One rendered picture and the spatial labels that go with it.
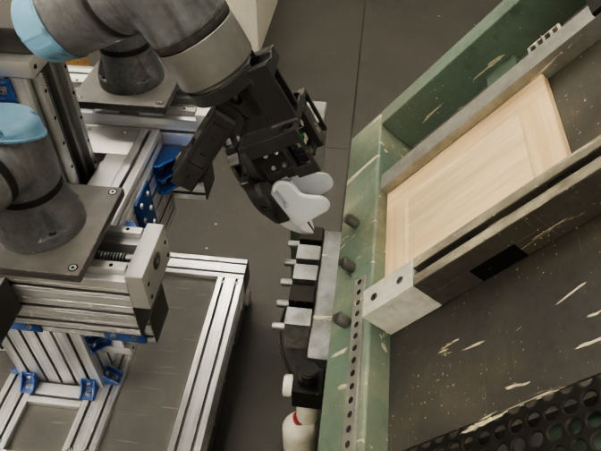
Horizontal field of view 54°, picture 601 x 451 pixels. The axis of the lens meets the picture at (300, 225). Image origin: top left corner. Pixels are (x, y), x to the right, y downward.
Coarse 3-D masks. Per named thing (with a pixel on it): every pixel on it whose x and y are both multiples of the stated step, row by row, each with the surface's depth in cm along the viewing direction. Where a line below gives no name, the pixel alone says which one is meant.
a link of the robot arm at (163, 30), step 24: (96, 0) 47; (120, 0) 47; (144, 0) 46; (168, 0) 46; (192, 0) 47; (216, 0) 49; (120, 24) 49; (144, 24) 48; (168, 24) 47; (192, 24) 48; (216, 24) 49; (168, 48) 49
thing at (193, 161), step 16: (208, 112) 59; (208, 128) 56; (224, 128) 56; (192, 144) 59; (208, 144) 58; (176, 160) 61; (192, 160) 59; (208, 160) 59; (176, 176) 61; (192, 176) 61
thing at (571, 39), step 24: (576, 24) 104; (600, 24) 101; (552, 48) 106; (576, 48) 105; (528, 72) 109; (552, 72) 108; (480, 96) 118; (504, 96) 113; (456, 120) 121; (480, 120) 117; (432, 144) 124; (408, 168) 128
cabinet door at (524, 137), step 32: (512, 96) 112; (544, 96) 104; (480, 128) 116; (512, 128) 107; (544, 128) 99; (448, 160) 119; (480, 160) 111; (512, 160) 102; (544, 160) 95; (416, 192) 124; (448, 192) 114; (480, 192) 105; (416, 224) 117; (448, 224) 108; (416, 256) 111
